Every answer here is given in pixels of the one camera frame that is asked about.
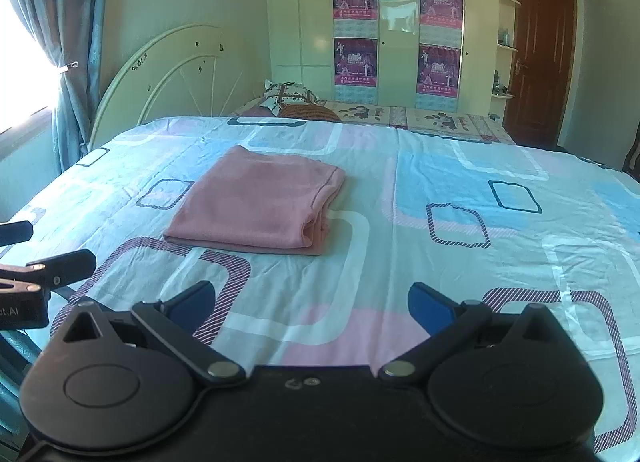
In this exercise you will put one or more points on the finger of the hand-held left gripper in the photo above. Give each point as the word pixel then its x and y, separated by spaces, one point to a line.
pixel 65 267
pixel 15 233

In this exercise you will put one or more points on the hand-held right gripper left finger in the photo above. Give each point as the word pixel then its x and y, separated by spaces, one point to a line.
pixel 195 304

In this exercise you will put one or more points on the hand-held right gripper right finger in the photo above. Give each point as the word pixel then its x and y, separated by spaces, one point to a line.
pixel 430 307

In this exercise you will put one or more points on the pink sweater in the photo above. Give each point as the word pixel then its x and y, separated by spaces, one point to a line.
pixel 260 202

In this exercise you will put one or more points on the light blue patterned bed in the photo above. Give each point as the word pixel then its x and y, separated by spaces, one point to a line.
pixel 450 242

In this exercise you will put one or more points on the curtain tieback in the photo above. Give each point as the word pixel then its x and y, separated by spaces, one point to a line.
pixel 70 65

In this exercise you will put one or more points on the window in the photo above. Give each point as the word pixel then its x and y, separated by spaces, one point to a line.
pixel 25 52

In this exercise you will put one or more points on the floral cream bed sheet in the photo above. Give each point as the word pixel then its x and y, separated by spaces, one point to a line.
pixel 425 120

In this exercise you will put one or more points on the cream round headboard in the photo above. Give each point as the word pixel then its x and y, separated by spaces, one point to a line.
pixel 175 77

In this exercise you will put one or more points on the orange striped pillow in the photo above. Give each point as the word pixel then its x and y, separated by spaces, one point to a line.
pixel 310 113

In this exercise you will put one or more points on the teal curtain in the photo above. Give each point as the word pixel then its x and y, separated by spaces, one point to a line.
pixel 75 17

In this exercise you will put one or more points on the patterned pillow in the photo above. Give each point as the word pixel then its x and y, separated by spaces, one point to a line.
pixel 287 95

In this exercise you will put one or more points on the dark wooden chair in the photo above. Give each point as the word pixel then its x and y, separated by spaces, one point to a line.
pixel 632 155

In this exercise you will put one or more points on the cream corner shelf unit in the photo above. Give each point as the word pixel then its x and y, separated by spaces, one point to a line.
pixel 507 47

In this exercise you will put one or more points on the brown wooden door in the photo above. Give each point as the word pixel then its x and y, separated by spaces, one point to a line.
pixel 540 57

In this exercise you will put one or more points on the blue bottle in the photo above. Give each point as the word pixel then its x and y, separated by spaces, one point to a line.
pixel 504 36

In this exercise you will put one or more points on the cream wardrobe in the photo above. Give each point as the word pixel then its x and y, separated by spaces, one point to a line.
pixel 395 17

